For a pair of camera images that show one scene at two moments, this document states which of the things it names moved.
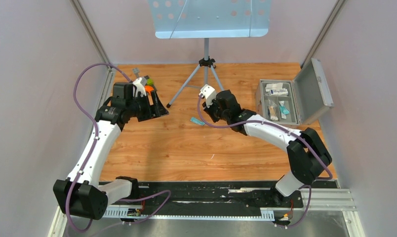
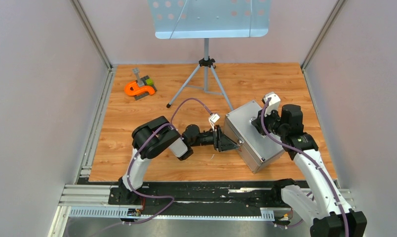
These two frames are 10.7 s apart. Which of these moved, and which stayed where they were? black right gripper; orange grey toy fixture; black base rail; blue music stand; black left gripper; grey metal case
Moved: grey metal case; black right gripper; black left gripper
Stayed: orange grey toy fixture; blue music stand; black base rail
